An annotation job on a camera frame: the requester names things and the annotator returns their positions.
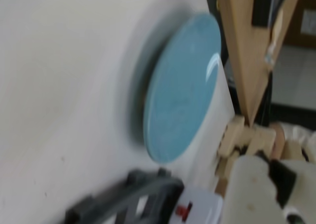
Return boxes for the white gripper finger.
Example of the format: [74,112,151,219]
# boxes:
[221,156,288,224]
[270,159,316,224]

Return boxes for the round blue dish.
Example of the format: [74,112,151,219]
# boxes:
[143,12,222,165]

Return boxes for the white toy train wagon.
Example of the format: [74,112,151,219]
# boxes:
[169,188,224,224]

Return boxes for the light wooden joint blocks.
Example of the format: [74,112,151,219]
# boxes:
[218,115,277,192]

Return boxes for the grey circular toy rail track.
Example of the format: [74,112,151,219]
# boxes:
[65,168,185,224]

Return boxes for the light wooden frame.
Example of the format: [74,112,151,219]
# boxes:
[217,0,302,127]

